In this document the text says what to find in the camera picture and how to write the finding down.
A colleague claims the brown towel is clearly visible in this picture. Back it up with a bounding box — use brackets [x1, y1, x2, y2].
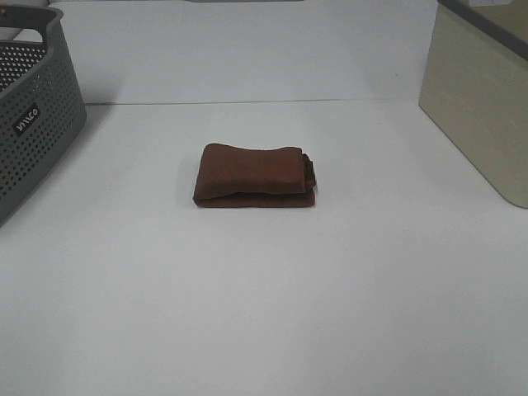
[193, 144, 316, 209]

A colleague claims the beige storage box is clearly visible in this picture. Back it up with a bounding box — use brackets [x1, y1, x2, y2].
[418, 1, 527, 208]

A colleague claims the grey perforated plastic basket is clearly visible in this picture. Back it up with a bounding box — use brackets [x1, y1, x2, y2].
[1, 5, 87, 221]

